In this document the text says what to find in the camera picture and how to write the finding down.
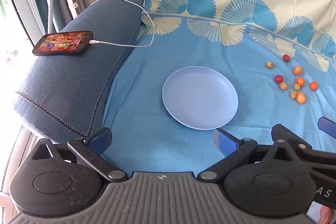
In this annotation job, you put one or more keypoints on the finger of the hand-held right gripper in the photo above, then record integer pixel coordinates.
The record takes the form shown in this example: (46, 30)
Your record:
(326, 125)
(296, 138)

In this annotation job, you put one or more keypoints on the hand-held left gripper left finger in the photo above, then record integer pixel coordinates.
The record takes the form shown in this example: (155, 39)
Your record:
(101, 138)

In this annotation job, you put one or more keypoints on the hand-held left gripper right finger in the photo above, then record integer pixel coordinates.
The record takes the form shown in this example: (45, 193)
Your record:
(223, 141)

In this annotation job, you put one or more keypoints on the small orange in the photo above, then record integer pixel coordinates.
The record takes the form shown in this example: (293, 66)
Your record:
(314, 85)
(300, 98)
(300, 81)
(297, 70)

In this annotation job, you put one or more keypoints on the small yellow fruit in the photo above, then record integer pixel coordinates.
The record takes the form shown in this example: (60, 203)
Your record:
(269, 64)
(297, 86)
(283, 86)
(293, 94)

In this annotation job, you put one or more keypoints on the light blue plate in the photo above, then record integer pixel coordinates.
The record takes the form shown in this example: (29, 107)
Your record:
(199, 98)

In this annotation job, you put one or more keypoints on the red cherry tomato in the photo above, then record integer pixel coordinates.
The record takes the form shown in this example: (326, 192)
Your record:
(278, 79)
(286, 58)

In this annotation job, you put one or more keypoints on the person's right hand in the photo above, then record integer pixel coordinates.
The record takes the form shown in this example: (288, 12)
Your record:
(326, 214)

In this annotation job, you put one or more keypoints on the blue denim sofa armrest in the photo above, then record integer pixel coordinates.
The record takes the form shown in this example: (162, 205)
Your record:
(78, 77)

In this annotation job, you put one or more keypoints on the black smartphone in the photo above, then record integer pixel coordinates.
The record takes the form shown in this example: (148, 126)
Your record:
(63, 43)

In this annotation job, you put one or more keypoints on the blue and cream printed blanket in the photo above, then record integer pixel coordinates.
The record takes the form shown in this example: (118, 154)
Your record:
(183, 43)

